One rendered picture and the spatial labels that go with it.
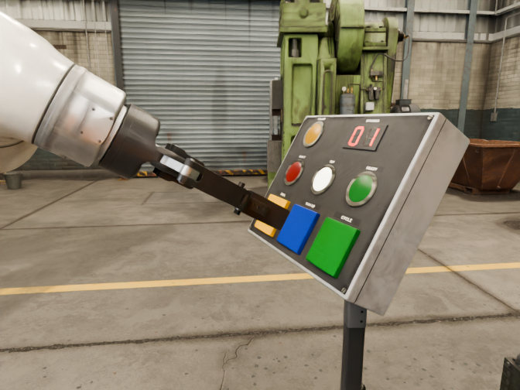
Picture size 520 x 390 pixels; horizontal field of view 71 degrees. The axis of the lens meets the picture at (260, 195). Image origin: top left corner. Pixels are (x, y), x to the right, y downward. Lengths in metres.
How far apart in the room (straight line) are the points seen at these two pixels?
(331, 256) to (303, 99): 4.57
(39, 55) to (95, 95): 0.05
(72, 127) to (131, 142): 0.05
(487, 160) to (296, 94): 3.23
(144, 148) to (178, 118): 7.65
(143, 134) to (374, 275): 0.34
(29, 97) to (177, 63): 7.77
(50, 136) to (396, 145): 0.43
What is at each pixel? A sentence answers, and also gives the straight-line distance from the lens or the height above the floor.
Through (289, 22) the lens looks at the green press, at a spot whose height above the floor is 2.42.
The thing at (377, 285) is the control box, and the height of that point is 0.97.
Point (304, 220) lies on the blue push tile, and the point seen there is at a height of 1.03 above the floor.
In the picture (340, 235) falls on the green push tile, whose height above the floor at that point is 1.03.
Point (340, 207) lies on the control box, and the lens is 0.57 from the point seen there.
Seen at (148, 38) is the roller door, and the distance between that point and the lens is 8.27.
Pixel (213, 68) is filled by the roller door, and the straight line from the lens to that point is 8.08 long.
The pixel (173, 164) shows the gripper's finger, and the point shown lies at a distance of 0.38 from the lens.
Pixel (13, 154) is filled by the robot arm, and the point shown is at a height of 1.15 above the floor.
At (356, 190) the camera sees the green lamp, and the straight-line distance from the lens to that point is 0.56.
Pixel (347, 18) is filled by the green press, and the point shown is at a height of 2.46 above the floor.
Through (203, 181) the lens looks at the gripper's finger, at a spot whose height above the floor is 1.13.
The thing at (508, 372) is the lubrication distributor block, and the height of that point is 0.82.
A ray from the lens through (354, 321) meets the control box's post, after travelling 0.75.
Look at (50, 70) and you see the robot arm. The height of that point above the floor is 1.23.
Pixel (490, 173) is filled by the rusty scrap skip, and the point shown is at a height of 0.38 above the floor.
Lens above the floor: 1.19
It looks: 11 degrees down
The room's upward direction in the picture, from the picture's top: straight up
